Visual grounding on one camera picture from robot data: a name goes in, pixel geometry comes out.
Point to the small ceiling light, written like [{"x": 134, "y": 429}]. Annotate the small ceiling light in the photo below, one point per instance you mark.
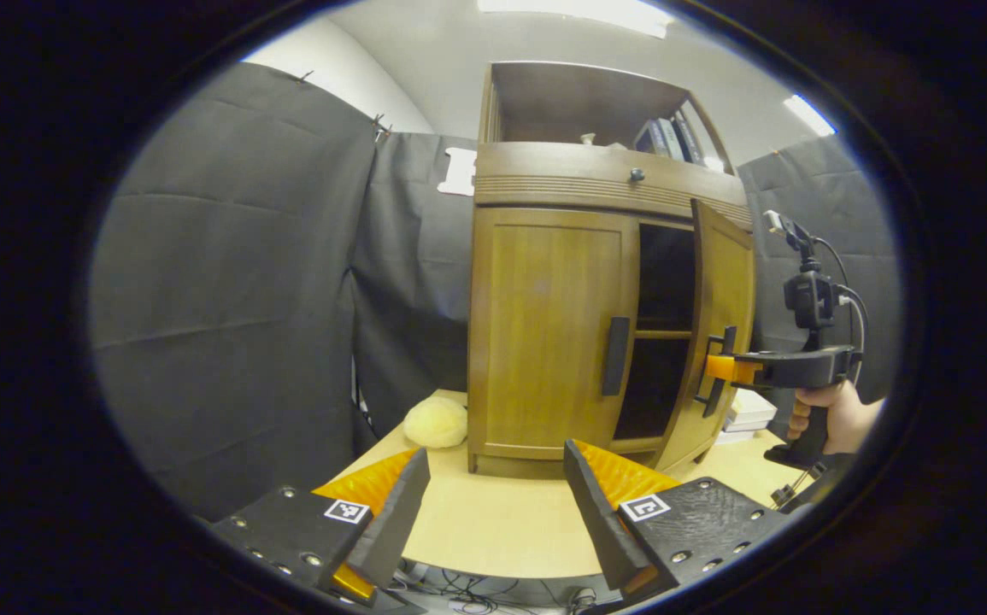
[{"x": 809, "y": 115}]

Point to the pale yellow plush toy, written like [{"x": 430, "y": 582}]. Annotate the pale yellow plush toy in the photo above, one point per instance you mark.
[{"x": 435, "y": 423}]

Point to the black backdrop cloth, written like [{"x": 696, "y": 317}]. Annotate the black backdrop cloth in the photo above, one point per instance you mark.
[{"x": 228, "y": 282}]

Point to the thin white book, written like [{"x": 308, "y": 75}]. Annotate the thin white book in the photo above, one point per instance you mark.
[
  {"x": 734, "y": 437},
  {"x": 748, "y": 426}
]

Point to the wooden shoe cabinet door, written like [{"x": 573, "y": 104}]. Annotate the wooden shoe cabinet door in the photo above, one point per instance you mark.
[
  {"x": 544, "y": 333},
  {"x": 728, "y": 273}
]

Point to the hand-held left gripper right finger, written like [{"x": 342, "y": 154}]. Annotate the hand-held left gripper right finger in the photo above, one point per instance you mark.
[{"x": 600, "y": 530}]

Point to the wooden double-door shoe cabinet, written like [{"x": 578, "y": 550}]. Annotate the wooden double-door shoe cabinet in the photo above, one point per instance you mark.
[{"x": 561, "y": 102}]

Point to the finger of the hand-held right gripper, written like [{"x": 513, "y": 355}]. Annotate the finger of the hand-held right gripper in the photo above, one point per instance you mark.
[{"x": 732, "y": 369}]

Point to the wooden cabinet drawer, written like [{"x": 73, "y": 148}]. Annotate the wooden cabinet drawer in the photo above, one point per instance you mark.
[{"x": 561, "y": 175}]

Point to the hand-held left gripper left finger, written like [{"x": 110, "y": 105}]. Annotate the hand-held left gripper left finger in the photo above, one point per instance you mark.
[{"x": 390, "y": 530}]

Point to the wooden cabinet shelf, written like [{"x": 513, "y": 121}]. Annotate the wooden cabinet shelf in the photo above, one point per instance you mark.
[{"x": 662, "y": 335}]

